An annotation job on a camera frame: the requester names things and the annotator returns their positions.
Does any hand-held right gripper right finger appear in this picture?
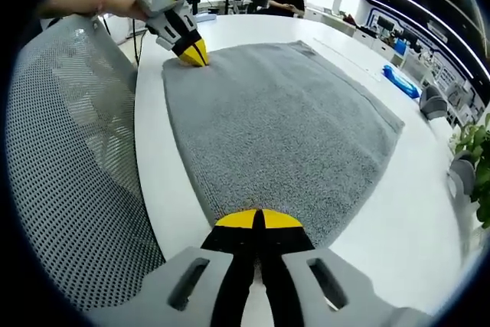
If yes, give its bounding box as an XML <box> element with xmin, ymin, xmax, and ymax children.
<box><xmin>258</xmin><ymin>208</ymin><xmax>433</xmax><ymax>327</ymax></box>

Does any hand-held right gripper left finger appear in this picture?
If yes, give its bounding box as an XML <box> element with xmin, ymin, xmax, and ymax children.
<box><xmin>87</xmin><ymin>208</ymin><xmax>261</xmax><ymax>327</ymax></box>

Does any grey towel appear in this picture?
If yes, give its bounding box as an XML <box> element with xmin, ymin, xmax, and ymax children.
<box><xmin>160</xmin><ymin>39</ymin><xmax>406</xmax><ymax>247</ymax></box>

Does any person's left hand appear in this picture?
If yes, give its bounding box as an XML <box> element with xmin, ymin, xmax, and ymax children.
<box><xmin>108</xmin><ymin>0</ymin><xmax>149</xmax><ymax>21</ymax></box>

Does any grey mesh office chair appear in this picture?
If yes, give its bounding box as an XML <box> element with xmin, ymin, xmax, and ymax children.
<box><xmin>5</xmin><ymin>15</ymin><xmax>169</xmax><ymax>312</ymax></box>

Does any clear plastic ruler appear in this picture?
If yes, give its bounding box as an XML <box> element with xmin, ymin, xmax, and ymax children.
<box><xmin>312</xmin><ymin>37</ymin><xmax>384</xmax><ymax>82</ymax></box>

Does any green potted plant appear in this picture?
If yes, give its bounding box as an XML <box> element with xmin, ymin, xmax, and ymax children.
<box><xmin>455</xmin><ymin>112</ymin><xmax>490</xmax><ymax>231</ymax></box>

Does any white low cabinet row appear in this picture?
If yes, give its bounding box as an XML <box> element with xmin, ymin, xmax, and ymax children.
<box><xmin>308</xmin><ymin>7</ymin><xmax>407</xmax><ymax>71</ymax></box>

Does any blue wipes packet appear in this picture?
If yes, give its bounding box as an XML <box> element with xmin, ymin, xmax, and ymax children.
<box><xmin>381</xmin><ymin>63</ymin><xmax>423</xmax><ymax>99</ymax></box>

